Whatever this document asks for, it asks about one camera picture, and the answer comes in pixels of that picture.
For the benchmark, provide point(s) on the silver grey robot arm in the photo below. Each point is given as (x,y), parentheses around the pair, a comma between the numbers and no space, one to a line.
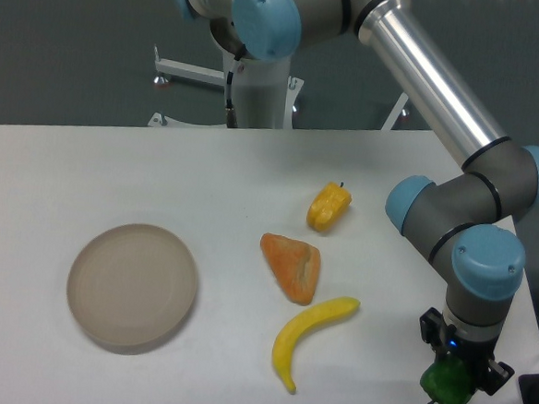
(452,225)

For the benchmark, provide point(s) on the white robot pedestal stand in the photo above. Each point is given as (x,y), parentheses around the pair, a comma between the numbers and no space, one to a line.
(256,94)

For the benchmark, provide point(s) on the beige round plate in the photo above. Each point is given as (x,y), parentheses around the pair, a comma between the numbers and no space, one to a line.
(132,288)

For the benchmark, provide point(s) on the green toy pepper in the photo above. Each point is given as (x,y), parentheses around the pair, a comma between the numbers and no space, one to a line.
(447,381)

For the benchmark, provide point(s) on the yellow toy banana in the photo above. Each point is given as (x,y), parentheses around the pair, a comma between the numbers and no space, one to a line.
(311,319)

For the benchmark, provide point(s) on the orange toy carrot slice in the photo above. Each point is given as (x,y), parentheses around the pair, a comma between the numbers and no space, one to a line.
(294,264)

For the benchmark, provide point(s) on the yellow toy pepper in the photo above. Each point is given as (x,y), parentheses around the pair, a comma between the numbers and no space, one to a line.
(328,207)

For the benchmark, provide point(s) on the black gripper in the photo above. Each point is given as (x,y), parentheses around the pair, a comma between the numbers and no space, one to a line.
(446,334)

